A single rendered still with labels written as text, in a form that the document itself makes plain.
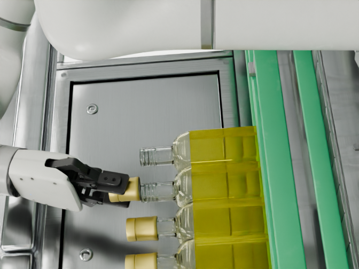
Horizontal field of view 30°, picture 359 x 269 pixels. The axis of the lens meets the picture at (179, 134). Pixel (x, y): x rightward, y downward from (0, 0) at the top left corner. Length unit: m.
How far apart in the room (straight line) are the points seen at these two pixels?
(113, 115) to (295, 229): 0.52
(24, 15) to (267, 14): 0.48
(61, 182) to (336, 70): 0.41
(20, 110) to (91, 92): 0.13
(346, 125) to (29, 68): 0.68
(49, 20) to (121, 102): 0.66
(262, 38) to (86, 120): 0.69
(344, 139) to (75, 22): 0.41
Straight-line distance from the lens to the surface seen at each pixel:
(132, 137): 1.19
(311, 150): 0.86
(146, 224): 0.96
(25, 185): 1.00
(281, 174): 0.84
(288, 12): 0.56
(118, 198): 0.98
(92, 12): 0.57
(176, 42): 0.58
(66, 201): 1.01
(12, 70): 1.07
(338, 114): 0.87
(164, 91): 1.24
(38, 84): 1.30
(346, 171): 0.83
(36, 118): 1.26
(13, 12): 0.96
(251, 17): 0.56
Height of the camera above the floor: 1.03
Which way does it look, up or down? 3 degrees up
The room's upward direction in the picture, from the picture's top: 94 degrees counter-clockwise
